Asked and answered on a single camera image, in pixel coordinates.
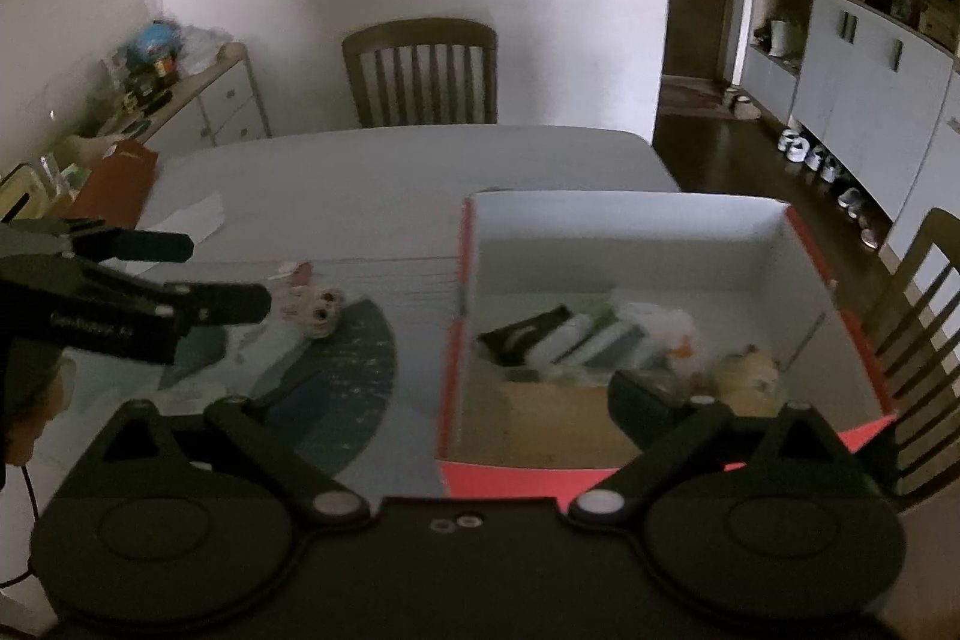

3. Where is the beige cat figurine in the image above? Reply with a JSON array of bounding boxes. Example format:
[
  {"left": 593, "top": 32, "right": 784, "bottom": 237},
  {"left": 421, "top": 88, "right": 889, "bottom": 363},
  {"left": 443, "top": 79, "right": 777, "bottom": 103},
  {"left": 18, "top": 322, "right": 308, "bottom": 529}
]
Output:
[{"left": 713, "top": 347, "right": 784, "bottom": 417}]

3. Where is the orange white packet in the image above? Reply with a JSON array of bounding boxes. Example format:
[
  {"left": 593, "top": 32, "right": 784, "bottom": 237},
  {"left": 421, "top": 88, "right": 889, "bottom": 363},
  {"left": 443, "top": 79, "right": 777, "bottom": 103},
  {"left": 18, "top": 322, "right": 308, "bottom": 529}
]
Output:
[{"left": 475, "top": 301, "right": 704, "bottom": 386}]

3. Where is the pink white plush toy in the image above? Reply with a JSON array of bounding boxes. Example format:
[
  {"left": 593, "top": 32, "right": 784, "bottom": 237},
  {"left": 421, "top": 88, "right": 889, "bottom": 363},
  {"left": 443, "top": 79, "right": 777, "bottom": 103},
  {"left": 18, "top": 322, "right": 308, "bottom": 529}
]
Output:
[{"left": 265, "top": 262, "right": 345, "bottom": 339}]

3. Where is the red envelope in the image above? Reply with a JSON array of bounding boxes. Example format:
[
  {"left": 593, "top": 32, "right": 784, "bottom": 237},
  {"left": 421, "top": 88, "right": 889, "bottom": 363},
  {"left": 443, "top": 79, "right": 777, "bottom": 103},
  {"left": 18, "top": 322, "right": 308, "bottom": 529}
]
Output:
[{"left": 65, "top": 140, "right": 158, "bottom": 227}]

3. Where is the white paper sheet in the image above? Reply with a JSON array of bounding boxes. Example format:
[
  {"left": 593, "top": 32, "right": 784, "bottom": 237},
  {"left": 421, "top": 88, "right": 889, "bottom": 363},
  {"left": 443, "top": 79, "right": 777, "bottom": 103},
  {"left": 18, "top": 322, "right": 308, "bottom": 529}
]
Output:
[{"left": 146, "top": 191, "right": 224, "bottom": 248}]

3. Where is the round koi pattern mat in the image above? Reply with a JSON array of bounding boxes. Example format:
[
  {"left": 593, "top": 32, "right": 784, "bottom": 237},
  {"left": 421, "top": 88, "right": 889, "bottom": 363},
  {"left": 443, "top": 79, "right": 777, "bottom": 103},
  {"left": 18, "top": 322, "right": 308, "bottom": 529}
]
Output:
[{"left": 155, "top": 298, "right": 397, "bottom": 476}]

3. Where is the white drawer cabinet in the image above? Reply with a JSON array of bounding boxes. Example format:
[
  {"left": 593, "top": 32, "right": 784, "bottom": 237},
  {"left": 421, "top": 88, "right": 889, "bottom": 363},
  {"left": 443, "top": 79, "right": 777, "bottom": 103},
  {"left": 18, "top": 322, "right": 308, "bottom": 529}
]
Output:
[{"left": 133, "top": 42, "right": 272, "bottom": 159}]

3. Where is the red cardboard box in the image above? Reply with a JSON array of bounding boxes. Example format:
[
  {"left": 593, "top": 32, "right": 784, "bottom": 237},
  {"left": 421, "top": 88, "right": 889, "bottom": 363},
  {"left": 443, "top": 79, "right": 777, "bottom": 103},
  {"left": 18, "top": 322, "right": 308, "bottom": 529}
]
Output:
[{"left": 436, "top": 191, "right": 893, "bottom": 502}]

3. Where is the blue toy on cabinet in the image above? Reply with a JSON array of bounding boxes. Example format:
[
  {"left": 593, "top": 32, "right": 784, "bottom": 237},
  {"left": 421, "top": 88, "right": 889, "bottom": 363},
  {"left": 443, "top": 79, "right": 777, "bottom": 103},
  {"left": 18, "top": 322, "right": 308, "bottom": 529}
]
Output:
[{"left": 125, "top": 21, "right": 182, "bottom": 68}]

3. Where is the right dark wooden chair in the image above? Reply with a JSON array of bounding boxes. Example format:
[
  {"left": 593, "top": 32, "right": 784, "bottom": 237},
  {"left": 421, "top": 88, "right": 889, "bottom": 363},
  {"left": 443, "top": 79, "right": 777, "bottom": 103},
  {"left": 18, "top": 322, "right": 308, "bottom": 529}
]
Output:
[{"left": 862, "top": 208, "right": 958, "bottom": 512}]

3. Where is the dark wooden chair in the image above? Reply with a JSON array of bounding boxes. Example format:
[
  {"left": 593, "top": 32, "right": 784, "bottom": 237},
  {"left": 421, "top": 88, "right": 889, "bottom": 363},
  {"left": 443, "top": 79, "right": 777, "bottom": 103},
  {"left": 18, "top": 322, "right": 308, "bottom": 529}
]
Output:
[
  {"left": 862, "top": 208, "right": 958, "bottom": 512},
  {"left": 342, "top": 18, "right": 498, "bottom": 128}
]

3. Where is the far dark wooden chair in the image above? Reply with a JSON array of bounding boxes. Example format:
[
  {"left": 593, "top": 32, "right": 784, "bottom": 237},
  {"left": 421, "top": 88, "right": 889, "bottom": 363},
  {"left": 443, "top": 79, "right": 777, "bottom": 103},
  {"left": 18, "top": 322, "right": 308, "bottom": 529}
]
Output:
[{"left": 342, "top": 18, "right": 498, "bottom": 128}]

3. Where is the white wall cabinet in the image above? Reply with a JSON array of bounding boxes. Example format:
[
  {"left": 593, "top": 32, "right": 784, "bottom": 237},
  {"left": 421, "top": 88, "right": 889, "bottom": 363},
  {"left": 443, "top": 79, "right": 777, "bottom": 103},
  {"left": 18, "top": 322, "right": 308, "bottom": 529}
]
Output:
[{"left": 740, "top": 0, "right": 958, "bottom": 250}]

